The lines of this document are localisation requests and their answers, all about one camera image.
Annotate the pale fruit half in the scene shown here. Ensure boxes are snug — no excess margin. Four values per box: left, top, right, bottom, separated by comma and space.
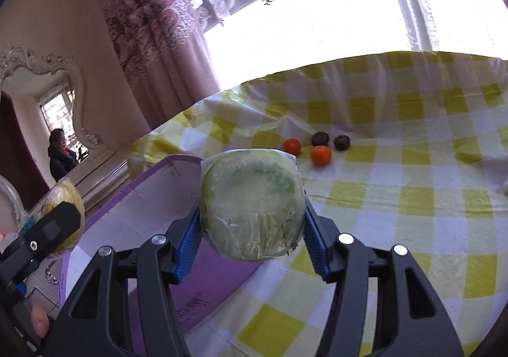
34, 177, 85, 260

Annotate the large orange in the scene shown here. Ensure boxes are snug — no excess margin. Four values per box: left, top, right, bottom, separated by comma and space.
310, 146, 332, 166

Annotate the green cabbage half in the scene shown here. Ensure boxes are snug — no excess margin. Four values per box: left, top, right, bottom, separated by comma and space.
199, 149, 306, 262

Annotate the left hand fingertip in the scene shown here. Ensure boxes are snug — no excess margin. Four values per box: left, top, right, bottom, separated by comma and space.
28, 300, 50, 338

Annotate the ornate white framed mirror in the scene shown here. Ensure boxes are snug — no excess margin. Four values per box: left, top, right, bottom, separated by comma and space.
1, 45, 114, 208

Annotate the purple cardboard box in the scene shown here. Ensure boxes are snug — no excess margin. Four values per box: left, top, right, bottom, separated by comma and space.
60, 155, 257, 356

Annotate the yellow white checkered tablecloth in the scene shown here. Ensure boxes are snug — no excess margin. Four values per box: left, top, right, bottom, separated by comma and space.
128, 52, 507, 354

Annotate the pink floral curtain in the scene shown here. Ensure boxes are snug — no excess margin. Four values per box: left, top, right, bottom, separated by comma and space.
102, 0, 219, 129

